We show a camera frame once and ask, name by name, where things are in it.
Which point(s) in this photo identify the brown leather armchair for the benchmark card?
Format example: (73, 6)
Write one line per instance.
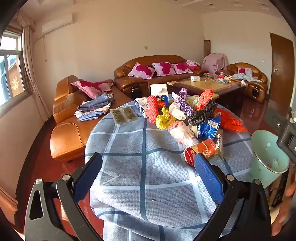
(256, 88)

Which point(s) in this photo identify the rolled patterned mat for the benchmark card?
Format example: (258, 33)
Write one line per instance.
(207, 47)

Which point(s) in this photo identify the white tissue box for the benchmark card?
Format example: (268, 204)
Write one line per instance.
(195, 78)

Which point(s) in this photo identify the brown leather chaise sofa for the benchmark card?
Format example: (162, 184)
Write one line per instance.
(67, 134)

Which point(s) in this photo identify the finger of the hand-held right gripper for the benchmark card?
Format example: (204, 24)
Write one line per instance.
(275, 119)

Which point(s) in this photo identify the grey blue plaid tablecloth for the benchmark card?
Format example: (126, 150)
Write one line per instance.
(143, 176)

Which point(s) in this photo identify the white medicine box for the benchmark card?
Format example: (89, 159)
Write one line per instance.
(142, 105)

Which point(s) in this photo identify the orange mesh net bag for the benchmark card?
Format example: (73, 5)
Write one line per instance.
(204, 98)

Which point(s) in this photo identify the beige curtain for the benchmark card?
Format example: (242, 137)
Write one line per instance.
(30, 60)

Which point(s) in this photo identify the red gold packet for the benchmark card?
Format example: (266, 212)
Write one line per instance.
(200, 149)

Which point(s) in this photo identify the window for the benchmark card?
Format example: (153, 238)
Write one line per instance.
(11, 69)

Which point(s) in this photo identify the blue cardboard box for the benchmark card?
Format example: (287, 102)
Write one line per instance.
(210, 126)

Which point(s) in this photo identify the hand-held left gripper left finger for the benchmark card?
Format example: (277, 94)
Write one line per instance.
(87, 176)

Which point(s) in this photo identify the brown wooden door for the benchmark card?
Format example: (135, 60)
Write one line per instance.
(283, 69)

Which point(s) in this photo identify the patterned cloth bundle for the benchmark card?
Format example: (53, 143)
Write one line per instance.
(223, 80)

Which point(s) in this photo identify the small pink rose pillow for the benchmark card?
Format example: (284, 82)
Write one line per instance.
(242, 70)

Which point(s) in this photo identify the brown leather three-seat sofa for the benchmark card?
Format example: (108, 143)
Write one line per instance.
(138, 83)

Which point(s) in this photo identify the folded pink blanket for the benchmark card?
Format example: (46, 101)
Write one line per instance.
(193, 63)

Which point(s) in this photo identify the teal plastic bucket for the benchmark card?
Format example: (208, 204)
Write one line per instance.
(266, 153)

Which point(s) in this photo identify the clear glass dish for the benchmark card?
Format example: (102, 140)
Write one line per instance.
(210, 75)

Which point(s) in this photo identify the dark wooden coffee table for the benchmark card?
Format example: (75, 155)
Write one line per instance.
(208, 87)

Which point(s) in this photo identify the yellow plastic bag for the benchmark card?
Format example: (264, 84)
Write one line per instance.
(163, 119)

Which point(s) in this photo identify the light blue cloth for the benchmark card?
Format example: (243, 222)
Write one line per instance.
(246, 77)

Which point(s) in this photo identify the folded blue plaid cloth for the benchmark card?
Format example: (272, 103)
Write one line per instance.
(93, 106)

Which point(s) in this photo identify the pink rose print pillow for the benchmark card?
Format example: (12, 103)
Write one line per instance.
(163, 68)
(141, 70)
(181, 68)
(92, 87)

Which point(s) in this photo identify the person's right hand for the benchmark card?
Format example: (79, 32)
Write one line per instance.
(281, 220)

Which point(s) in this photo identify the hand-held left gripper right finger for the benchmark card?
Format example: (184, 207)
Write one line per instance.
(208, 176)

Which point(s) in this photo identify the white blue gable carton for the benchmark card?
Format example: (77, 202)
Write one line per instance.
(159, 92)

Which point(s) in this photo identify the pink floral cover cloth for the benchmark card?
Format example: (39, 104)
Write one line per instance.
(215, 61)

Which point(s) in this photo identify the small white striped box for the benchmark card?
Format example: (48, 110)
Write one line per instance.
(219, 141)

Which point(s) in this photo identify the red foam net sleeve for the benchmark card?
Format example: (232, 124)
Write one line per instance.
(153, 109)

